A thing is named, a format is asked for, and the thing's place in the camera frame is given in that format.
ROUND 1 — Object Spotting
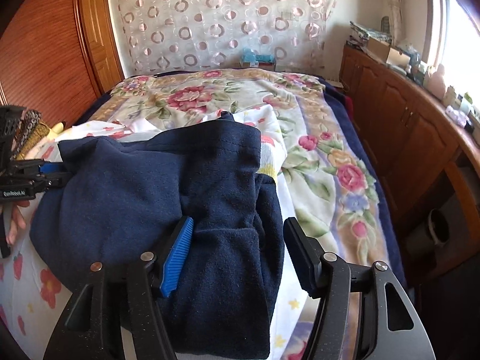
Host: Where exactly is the window with wooden frame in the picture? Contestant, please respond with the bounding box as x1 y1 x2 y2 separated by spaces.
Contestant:
425 0 479 102

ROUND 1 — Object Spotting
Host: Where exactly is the navy blue printed t-shirt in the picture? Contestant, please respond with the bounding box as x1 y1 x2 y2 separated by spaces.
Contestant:
30 114 285 359

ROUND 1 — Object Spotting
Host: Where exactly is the white flower-print bed sheet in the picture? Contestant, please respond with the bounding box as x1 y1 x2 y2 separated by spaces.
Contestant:
1 106 307 359

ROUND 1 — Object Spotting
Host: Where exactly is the dark circle-pattern folded cloth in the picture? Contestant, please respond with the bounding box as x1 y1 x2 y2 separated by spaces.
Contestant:
10 109 41 159

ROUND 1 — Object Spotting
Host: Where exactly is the wooden louvered wardrobe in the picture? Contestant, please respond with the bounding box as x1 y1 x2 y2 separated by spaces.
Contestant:
1 0 124 126

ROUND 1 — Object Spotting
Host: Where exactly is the wooden sideboard cabinet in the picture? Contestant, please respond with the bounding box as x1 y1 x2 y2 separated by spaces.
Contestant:
339 45 479 275

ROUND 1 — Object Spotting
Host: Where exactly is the cream folded cloth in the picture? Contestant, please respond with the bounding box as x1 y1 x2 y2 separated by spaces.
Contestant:
25 122 72 160

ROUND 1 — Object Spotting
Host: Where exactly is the cardboard box on cabinet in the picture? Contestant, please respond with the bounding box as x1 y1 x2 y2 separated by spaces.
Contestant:
366 37 410 68

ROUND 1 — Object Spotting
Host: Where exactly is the stack of papers on cabinet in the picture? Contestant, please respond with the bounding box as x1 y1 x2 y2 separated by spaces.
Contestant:
350 21 392 44

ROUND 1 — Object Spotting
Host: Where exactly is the floral quilt blanket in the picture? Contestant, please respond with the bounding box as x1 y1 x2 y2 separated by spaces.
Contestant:
74 67 410 360

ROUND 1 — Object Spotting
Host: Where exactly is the yellow folded cloth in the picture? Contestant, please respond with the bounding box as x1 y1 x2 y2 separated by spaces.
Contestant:
15 120 50 160

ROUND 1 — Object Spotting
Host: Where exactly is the person left hand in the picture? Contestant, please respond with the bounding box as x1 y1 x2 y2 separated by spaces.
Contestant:
1 201 30 246

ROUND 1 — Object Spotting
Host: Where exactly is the pink bottle on cabinet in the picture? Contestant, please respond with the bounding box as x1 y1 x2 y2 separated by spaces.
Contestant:
425 63 447 100

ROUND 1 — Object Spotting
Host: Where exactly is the blue tissue box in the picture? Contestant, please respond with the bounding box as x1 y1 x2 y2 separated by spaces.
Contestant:
239 48 276 71

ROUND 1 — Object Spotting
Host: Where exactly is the circle-pattern sheer curtain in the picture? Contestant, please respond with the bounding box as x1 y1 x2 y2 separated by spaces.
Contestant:
108 0 336 76

